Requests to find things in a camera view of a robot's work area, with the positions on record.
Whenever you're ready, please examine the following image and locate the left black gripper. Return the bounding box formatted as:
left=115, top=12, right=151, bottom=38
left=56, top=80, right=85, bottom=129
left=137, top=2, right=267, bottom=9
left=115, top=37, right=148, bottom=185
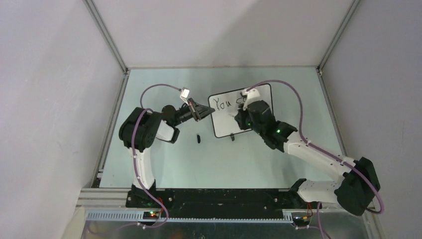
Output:
left=172, top=98, right=214, bottom=126

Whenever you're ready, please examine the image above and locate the black framed whiteboard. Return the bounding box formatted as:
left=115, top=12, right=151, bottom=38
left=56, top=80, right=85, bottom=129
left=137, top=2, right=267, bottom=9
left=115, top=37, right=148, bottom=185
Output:
left=208, top=83, right=274, bottom=139

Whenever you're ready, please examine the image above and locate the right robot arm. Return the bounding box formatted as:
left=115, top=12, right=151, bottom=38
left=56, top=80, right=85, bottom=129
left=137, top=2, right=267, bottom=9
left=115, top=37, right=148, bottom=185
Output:
left=234, top=100, right=381, bottom=216

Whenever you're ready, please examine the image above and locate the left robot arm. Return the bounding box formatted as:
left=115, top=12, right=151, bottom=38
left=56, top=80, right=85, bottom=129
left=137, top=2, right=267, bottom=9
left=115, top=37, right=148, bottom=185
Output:
left=118, top=98, right=215, bottom=208

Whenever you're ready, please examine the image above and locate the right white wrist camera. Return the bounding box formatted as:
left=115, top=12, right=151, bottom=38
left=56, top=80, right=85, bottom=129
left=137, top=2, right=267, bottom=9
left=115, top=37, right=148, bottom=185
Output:
left=240, top=88, right=262, bottom=111

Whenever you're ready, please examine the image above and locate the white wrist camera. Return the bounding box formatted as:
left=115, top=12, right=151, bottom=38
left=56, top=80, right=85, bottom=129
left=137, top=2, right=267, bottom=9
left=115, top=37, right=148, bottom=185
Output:
left=179, top=87, right=190, bottom=105
left=240, top=88, right=262, bottom=111

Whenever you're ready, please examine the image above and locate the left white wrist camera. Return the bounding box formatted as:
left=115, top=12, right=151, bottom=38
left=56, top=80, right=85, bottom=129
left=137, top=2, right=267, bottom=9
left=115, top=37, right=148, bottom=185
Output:
left=179, top=87, right=190, bottom=105

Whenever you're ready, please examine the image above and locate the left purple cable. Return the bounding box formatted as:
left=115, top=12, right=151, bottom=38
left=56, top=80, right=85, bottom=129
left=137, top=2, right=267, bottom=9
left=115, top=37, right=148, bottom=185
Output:
left=86, top=84, right=183, bottom=237

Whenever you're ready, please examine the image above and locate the purple cable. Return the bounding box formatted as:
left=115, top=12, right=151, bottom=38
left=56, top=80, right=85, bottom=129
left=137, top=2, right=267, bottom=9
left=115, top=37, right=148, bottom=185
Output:
left=86, top=84, right=183, bottom=237
left=245, top=80, right=386, bottom=239

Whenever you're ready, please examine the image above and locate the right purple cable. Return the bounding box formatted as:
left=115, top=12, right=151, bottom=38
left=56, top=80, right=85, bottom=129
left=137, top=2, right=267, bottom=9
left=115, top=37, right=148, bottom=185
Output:
left=245, top=80, right=386, bottom=239

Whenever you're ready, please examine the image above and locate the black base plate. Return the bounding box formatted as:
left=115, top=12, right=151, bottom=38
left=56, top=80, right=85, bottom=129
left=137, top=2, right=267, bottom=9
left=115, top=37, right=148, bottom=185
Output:
left=125, top=186, right=308, bottom=220

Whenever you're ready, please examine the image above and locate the aluminium frame rail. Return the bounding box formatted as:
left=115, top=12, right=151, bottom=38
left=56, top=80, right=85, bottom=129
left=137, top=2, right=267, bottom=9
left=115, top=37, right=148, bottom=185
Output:
left=76, top=188, right=377, bottom=225

